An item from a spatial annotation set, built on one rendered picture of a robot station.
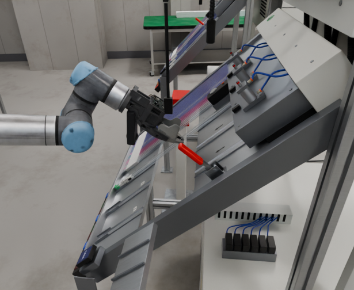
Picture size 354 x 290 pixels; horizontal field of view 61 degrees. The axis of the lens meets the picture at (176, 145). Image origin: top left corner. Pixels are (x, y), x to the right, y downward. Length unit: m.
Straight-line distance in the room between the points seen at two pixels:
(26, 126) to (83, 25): 4.08
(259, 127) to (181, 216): 0.25
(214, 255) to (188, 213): 0.37
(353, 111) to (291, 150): 0.12
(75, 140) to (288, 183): 0.88
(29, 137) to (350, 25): 0.66
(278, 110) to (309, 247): 0.28
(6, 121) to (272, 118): 0.58
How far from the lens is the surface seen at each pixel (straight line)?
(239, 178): 0.58
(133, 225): 0.78
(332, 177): 0.57
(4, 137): 0.78
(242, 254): 0.98
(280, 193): 1.26
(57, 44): 4.94
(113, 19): 5.29
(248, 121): 0.57
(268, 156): 0.56
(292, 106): 0.57
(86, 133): 0.74
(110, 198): 1.03
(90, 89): 0.85
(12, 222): 2.21
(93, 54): 4.86
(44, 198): 2.31
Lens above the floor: 1.40
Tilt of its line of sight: 31 degrees down
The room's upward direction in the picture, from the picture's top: 1 degrees counter-clockwise
